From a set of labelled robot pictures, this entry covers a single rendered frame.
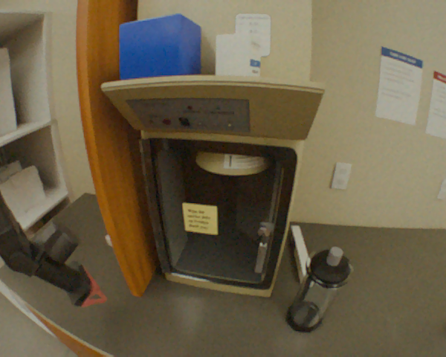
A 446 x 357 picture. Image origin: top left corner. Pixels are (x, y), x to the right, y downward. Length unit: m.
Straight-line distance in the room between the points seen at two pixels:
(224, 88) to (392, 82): 0.77
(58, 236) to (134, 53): 0.35
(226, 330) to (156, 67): 0.60
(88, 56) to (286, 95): 0.33
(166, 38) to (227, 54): 0.09
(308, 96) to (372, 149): 0.70
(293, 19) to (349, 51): 0.50
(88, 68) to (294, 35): 0.35
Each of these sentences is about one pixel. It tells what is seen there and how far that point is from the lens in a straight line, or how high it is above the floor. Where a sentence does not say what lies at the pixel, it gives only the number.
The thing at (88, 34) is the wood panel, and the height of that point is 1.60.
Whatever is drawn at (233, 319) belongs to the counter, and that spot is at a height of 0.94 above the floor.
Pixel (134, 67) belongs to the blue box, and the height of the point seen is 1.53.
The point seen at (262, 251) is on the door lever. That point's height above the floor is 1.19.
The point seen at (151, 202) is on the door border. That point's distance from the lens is 0.53.
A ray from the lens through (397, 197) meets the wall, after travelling 1.14.
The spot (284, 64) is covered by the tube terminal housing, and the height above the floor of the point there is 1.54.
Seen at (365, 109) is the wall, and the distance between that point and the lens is 0.92.
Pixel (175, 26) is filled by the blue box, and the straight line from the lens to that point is 0.32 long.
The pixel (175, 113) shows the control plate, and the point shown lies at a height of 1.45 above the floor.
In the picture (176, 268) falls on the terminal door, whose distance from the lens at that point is 0.65.
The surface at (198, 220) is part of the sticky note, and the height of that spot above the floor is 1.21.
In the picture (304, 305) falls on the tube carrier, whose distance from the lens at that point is 0.56.
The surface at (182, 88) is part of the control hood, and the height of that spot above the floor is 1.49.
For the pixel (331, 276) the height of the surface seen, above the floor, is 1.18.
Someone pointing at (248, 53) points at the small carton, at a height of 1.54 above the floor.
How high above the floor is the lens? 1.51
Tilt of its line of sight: 26 degrees down
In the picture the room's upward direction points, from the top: 1 degrees clockwise
